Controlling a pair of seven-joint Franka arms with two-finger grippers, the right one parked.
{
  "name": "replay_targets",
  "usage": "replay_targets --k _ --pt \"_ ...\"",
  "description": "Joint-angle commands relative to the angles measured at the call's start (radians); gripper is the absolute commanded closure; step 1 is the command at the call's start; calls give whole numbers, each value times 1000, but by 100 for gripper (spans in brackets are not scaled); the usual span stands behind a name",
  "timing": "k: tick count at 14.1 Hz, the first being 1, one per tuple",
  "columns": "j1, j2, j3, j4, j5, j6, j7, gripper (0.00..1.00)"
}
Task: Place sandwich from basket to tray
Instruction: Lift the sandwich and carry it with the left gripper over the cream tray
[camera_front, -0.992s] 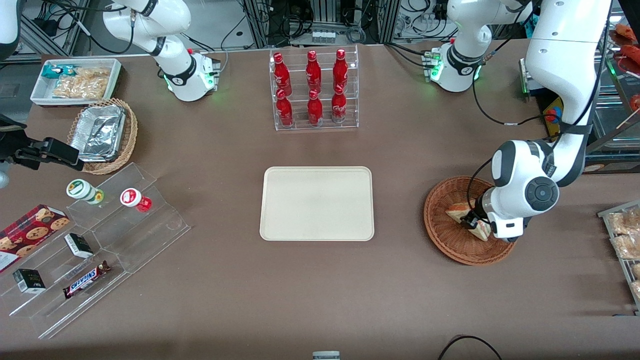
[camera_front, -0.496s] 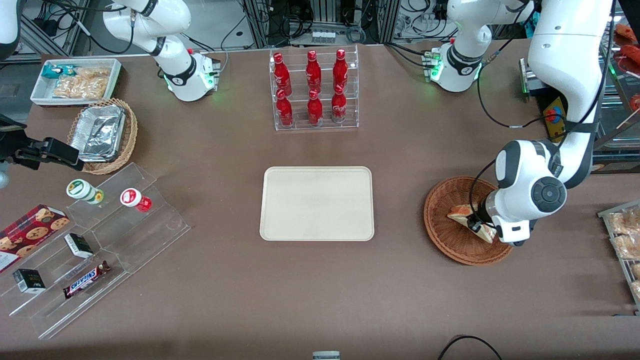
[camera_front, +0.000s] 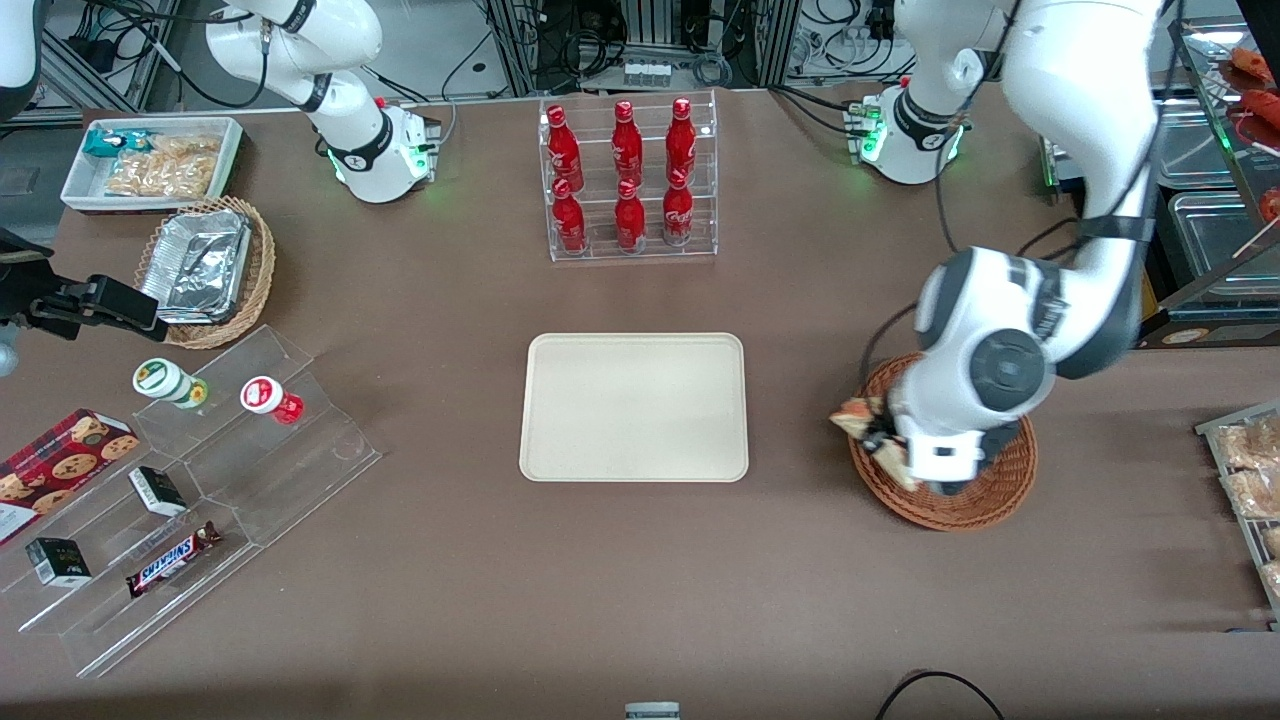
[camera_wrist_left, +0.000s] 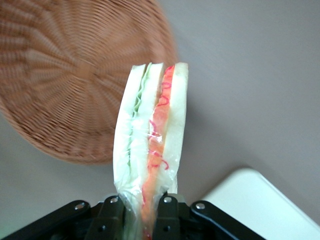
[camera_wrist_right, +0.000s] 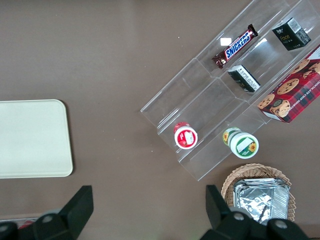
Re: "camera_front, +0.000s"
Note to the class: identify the Snickers chocolate bar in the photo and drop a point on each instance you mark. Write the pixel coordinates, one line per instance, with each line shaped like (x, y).
(172, 560)

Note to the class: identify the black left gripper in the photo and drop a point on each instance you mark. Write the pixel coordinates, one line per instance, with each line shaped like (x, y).
(882, 437)

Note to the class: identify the steel food pan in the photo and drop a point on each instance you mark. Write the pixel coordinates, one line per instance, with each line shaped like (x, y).
(1215, 235)
(1190, 150)

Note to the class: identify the green snack packet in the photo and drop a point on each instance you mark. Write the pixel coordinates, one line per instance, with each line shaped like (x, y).
(105, 142)

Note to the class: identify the aluminium frame rack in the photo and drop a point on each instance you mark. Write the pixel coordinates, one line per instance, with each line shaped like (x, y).
(520, 45)

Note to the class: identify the red cola bottle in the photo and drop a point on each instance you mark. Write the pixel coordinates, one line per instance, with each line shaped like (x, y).
(677, 212)
(564, 150)
(627, 145)
(681, 140)
(630, 220)
(569, 220)

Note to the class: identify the clear acrylic stepped stand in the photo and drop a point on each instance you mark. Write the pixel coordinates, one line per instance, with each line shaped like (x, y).
(120, 610)
(300, 470)

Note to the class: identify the silver foil tray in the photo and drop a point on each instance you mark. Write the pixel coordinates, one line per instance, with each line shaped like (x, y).
(195, 265)

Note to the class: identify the triangular sandwich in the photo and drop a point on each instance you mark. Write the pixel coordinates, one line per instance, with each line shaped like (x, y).
(852, 416)

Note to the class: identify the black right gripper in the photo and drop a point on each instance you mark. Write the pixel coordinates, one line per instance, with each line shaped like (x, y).
(22, 291)

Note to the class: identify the small grey device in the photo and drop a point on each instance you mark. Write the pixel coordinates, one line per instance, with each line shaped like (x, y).
(652, 711)

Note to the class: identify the white rectangular snack bin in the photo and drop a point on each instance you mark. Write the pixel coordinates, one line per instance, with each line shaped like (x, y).
(85, 190)

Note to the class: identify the round brown wicker basket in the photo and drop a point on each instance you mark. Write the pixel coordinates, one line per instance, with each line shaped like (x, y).
(960, 510)

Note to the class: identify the small black box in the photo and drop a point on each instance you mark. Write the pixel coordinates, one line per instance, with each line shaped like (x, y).
(58, 562)
(158, 490)

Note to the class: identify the red lid drink bottle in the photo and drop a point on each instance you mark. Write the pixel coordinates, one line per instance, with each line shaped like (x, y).
(268, 397)

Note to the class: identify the black hot food display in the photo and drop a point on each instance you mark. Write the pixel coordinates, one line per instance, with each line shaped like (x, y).
(1240, 330)

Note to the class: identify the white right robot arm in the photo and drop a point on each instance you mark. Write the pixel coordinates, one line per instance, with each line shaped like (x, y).
(340, 120)

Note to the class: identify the oval tan wicker basket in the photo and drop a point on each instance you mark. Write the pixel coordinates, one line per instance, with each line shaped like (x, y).
(255, 290)

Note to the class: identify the wrapped pastry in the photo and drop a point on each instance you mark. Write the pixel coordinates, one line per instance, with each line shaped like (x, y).
(1273, 578)
(1258, 493)
(1273, 540)
(1252, 445)

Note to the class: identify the red tartan cookie box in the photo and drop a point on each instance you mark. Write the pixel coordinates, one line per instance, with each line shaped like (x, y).
(60, 465)

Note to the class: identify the clear acrylic bottle rack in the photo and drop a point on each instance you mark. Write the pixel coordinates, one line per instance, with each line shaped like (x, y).
(600, 250)

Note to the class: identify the green lid drink bottle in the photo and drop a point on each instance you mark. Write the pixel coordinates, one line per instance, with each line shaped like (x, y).
(165, 380)

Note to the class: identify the beige rectangular serving tray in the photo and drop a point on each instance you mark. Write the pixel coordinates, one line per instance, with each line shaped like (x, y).
(630, 410)

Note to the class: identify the clear bag of crackers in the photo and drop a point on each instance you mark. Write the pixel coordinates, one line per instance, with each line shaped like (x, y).
(190, 145)
(160, 178)

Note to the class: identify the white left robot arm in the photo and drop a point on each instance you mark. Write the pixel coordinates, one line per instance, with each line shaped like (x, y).
(1080, 100)

